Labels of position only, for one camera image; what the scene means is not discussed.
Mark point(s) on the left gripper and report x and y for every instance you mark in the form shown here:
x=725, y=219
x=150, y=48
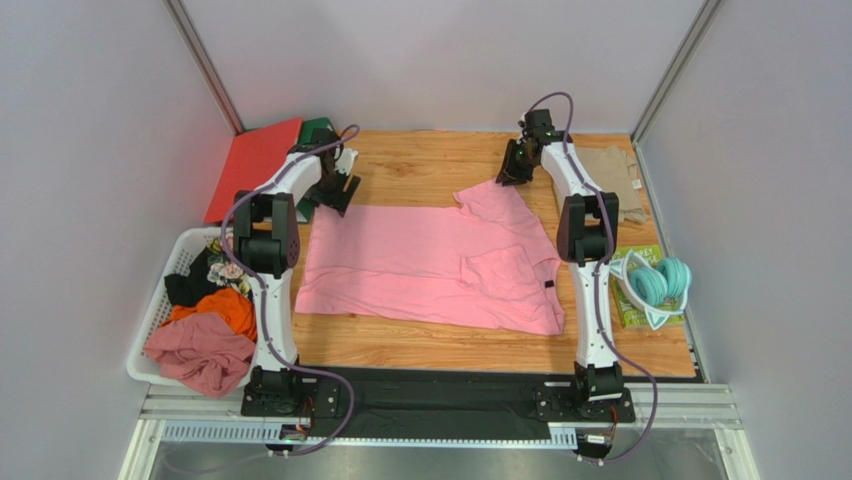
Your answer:
x=339, y=200

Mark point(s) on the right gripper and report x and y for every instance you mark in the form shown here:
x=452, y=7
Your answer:
x=510, y=170

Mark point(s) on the pink t-shirt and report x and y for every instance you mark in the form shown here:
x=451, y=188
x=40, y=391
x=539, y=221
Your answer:
x=485, y=263

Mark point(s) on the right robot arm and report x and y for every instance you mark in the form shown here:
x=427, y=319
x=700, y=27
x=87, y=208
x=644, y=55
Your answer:
x=586, y=238

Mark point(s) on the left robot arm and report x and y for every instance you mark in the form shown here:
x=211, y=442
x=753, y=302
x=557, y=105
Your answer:
x=266, y=245

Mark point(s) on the green binder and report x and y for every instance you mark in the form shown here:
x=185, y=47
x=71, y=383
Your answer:
x=305, y=208

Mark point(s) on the red binder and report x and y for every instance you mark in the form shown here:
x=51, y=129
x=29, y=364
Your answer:
x=253, y=158

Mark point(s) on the folded beige t-shirt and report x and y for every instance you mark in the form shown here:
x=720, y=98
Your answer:
x=610, y=169

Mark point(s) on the floral garment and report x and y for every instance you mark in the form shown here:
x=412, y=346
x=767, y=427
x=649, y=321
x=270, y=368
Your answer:
x=222, y=272

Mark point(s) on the orange garment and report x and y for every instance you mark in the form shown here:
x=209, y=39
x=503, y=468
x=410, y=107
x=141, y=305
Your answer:
x=236, y=310

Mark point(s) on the white laundry basket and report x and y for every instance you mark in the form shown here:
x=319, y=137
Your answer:
x=189, y=245

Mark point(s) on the teal headphones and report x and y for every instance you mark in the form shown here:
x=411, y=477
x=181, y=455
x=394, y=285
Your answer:
x=658, y=292

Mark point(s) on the black base mat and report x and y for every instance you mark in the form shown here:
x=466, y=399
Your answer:
x=406, y=404

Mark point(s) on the dusty pink garment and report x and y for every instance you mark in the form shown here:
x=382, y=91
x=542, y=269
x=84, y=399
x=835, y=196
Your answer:
x=202, y=353

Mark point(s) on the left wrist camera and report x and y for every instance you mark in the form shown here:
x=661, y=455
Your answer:
x=345, y=161

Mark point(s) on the aluminium mounting rail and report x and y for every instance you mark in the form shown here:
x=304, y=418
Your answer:
x=182, y=415

